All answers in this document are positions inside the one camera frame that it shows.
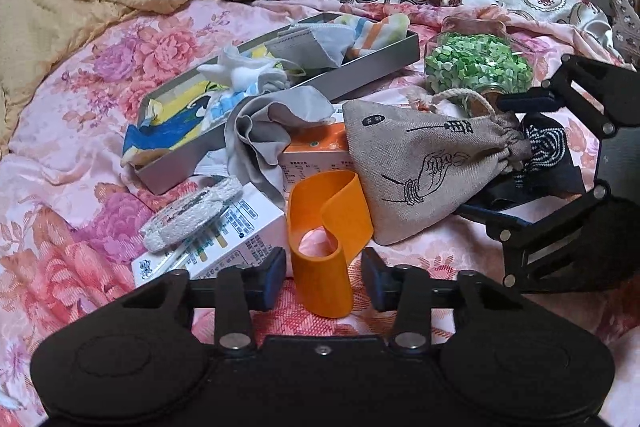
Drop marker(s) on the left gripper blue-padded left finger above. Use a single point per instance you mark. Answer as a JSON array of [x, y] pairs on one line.
[[240, 291]]

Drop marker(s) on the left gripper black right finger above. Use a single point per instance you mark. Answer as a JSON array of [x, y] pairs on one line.
[[405, 289]]

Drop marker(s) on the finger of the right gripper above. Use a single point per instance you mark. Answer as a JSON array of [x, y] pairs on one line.
[[505, 216], [551, 97]]

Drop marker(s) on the black dotted sock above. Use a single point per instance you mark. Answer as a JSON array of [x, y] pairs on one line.
[[550, 171]]

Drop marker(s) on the white cloth bandage roll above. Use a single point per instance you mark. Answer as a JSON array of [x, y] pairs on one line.
[[189, 214]]

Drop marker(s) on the beige drawstring linen pouch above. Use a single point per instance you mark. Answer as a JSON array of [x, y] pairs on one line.
[[419, 161]]

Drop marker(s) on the grey cloth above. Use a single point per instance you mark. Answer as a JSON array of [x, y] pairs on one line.
[[259, 129]]

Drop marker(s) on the striped pastel towel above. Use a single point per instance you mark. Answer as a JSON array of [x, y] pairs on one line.
[[372, 36]]

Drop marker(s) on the white blue baby cloth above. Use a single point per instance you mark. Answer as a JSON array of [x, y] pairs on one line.
[[242, 74]]

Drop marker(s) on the orange white medicine box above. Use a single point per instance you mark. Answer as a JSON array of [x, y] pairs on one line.
[[315, 150]]

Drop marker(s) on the grey tray with cartoon towel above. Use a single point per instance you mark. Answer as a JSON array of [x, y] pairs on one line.
[[166, 147]]

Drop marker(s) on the pink floral bedsheet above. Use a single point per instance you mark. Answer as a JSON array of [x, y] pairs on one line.
[[70, 215]]

